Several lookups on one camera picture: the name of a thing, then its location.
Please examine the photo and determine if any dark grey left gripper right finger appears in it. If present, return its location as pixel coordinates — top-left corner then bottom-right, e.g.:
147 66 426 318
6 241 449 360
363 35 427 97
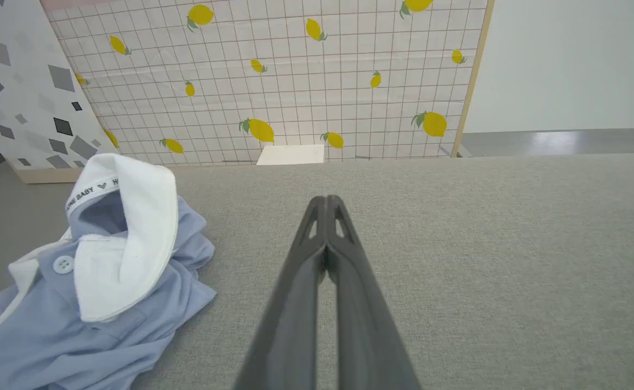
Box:
326 194 422 390

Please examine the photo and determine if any light blue white-collar polo shirt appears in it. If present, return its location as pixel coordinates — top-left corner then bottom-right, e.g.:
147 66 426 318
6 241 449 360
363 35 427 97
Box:
0 153 218 390

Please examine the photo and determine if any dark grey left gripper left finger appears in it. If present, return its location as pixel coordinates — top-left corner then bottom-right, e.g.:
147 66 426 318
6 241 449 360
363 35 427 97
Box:
234 196 327 390

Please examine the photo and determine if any grey terrazzo print panel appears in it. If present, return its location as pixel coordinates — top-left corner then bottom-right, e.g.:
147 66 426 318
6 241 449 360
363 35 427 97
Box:
0 0 118 185

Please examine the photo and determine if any lemon grid print backdrop panel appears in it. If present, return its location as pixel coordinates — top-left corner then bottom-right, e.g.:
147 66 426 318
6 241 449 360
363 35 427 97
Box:
41 0 495 166

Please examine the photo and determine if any grey fabric sofa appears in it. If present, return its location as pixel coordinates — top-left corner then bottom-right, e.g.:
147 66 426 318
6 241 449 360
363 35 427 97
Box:
0 153 634 390

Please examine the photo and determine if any plain white partition panel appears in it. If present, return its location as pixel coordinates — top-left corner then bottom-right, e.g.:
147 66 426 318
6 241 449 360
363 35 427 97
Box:
461 0 634 135

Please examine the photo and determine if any small white flat block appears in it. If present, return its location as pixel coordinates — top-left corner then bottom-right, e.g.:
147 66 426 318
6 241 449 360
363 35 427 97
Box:
256 144 326 166

